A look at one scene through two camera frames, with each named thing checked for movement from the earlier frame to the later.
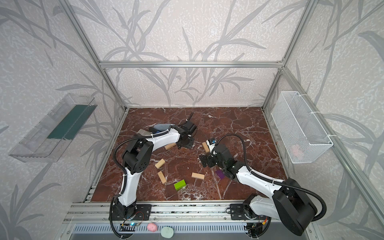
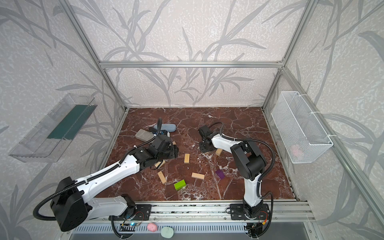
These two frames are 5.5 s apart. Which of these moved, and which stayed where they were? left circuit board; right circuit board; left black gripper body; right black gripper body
Moved: left black gripper body; right black gripper body
Stayed: left circuit board; right circuit board
